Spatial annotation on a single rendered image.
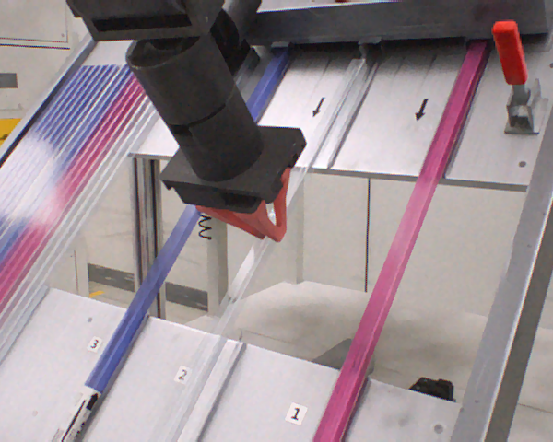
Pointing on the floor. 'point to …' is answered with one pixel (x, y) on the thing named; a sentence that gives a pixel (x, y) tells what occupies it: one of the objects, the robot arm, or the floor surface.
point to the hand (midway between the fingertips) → (270, 228)
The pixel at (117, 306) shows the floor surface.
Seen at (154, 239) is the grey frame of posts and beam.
